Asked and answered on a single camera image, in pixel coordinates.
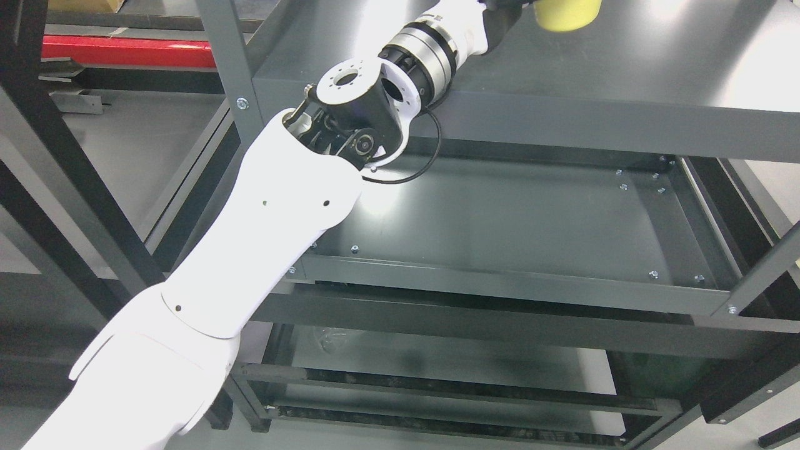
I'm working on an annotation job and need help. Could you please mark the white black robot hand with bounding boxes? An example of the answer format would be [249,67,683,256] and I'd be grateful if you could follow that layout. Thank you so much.
[420,1,534,61]

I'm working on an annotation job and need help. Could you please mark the yellow plastic cup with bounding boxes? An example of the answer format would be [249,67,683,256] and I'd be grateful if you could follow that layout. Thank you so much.
[532,0,603,33]

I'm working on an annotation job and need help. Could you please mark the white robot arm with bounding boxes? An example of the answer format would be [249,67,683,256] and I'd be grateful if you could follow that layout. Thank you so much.
[24,14,486,449]

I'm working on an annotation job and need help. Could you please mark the grey metal shelf unit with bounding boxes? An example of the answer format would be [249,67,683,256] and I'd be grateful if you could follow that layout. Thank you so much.
[172,1,798,449]

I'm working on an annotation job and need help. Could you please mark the clear plastic bag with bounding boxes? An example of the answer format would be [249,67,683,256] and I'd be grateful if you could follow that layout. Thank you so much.
[312,327,363,355]

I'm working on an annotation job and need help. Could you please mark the red metal beam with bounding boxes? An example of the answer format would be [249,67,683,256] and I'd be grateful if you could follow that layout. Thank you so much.
[41,35,216,69]

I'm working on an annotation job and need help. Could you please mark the black metal shelving rack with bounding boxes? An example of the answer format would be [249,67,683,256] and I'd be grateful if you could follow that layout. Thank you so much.
[0,0,800,450]

